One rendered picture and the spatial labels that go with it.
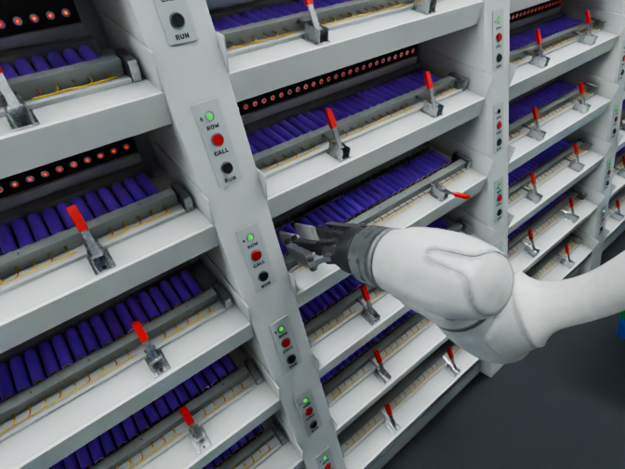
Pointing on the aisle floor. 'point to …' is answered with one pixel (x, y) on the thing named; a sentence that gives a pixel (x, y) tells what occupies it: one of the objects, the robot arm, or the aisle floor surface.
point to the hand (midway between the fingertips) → (298, 235)
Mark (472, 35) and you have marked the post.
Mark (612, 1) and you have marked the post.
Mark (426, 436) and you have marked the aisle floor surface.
